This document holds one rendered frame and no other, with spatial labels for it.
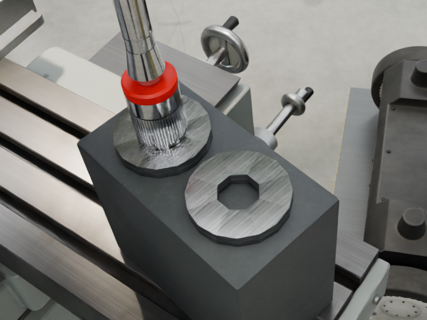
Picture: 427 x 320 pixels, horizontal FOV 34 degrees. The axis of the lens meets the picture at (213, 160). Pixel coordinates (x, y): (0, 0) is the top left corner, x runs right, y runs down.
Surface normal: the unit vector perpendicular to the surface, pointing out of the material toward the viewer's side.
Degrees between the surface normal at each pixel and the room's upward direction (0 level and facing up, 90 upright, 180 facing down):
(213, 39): 90
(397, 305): 90
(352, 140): 0
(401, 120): 0
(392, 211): 1
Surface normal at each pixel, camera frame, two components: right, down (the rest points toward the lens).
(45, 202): -0.11, -0.62
